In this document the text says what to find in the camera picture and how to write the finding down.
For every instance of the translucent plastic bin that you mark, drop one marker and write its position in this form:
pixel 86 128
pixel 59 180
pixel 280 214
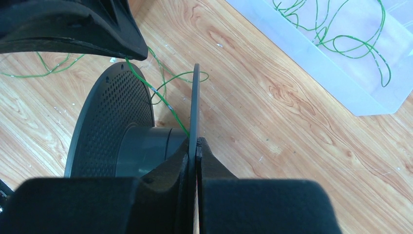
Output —
pixel 360 51

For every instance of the dark grey spool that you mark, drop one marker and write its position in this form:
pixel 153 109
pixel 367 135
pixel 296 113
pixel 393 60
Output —
pixel 115 136

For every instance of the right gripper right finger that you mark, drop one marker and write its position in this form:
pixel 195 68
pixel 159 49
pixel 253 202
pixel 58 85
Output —
pixel 230 205

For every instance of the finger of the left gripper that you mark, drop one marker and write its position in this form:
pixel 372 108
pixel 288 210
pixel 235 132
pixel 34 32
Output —
pixel 98 27

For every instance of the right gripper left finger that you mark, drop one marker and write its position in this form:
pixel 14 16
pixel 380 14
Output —
pixel 96 206

